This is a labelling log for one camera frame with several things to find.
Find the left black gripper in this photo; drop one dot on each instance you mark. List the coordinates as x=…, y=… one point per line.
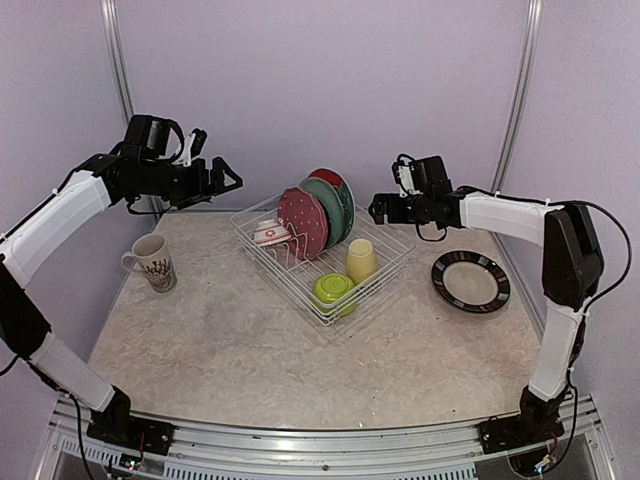
x=200, y=189

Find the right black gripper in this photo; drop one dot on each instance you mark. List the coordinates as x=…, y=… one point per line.
x=395, y=213

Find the white floral mug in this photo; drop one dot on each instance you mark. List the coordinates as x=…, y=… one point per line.
x=150, y=258

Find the black striped rim plate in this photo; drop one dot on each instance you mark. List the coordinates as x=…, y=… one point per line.
x=471, y=281

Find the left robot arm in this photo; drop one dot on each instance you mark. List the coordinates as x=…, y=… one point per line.
x=90, y=190

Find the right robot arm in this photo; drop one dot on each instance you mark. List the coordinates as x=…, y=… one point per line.
x=571, y=266

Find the yellow mug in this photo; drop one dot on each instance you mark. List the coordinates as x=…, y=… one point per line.
x=361, y=261

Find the white bowl red pattern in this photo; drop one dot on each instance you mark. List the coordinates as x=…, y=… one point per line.
x=270, y=232

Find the teal green plate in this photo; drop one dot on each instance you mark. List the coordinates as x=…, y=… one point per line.
x=330, y=200

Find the red plate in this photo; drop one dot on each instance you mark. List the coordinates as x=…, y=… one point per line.
x=330, y=176

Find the pink polka dot plate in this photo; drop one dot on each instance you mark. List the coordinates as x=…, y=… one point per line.
x=305, y=219

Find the lime green bowl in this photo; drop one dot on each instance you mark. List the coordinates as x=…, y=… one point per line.
x=332, y=294

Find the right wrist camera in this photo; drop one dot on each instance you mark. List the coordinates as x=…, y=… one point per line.
x=426, y=176

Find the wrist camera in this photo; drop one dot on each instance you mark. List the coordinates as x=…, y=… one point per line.
x=426, y=176
x=191, y=148

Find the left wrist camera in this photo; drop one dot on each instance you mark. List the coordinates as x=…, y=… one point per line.
x=191, y=148

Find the white wire dish rack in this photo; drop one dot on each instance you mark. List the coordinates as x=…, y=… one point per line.
x=296, y=277

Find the left aluminium frame post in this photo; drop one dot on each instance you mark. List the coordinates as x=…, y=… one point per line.
x=115, y=52

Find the aluminium frame post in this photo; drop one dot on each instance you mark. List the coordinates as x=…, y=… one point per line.
x=520, y=94
x=115, y=52

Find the right aluminium frame post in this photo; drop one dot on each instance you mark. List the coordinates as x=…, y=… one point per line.
x=520, y=94

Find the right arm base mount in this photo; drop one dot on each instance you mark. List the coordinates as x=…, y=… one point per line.
x=510, y=432

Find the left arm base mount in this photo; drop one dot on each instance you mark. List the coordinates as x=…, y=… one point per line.
x=134, y=433

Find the front aluminium rail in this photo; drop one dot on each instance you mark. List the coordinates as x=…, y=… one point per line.
x=202, y=450

